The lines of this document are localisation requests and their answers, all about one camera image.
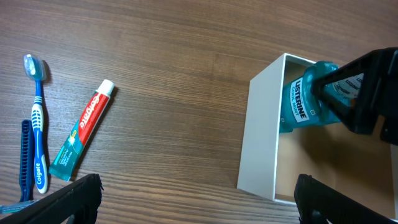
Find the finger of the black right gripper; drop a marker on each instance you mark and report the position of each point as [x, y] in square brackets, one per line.
[389, 132]
[362, 90]

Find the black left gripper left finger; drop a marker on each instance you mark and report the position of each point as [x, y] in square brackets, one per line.
[77, 202]

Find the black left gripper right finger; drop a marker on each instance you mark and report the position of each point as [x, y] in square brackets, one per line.
[319, 203]

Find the Colgate toothpaste tube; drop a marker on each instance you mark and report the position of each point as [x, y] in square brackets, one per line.
[69, 155]

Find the blue Listerine mouthwash bottle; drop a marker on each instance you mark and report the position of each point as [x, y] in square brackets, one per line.
[300, 108]

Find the blue disposable razor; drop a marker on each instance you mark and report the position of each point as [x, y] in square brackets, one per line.
[26, 173]

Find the blue white Colgate toothbrush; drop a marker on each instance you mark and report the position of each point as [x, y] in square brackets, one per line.
[34, 69]

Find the white open cardboard box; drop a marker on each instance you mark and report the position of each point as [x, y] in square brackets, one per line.
[361, 167]

